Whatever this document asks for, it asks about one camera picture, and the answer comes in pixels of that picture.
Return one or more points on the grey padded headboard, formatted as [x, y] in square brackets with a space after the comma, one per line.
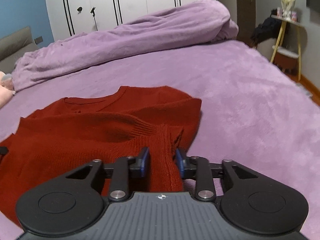
[14, 46]

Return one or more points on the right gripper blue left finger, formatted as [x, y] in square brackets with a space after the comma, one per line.
[127, 175]

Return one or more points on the flower bouquet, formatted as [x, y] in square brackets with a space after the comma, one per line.
[287, 10]

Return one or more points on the wooden side table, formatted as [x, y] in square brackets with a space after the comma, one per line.
[290, 38]

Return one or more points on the purple fleece bed sheet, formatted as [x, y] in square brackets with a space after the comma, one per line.
[251, 112]

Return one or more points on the orange footstool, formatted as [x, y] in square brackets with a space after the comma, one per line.
[286, 59]

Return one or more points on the rolled purple duvet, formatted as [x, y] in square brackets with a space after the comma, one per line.
[194, 23]

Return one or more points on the dark red knit cardigan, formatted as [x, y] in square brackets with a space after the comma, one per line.
[73, 131]

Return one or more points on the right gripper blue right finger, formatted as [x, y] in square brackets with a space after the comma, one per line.
[201, 171]

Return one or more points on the black clothes pile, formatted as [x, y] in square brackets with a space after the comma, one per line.
[268, 29]

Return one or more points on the pink plush toy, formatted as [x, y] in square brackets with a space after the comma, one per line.
[7, 89]

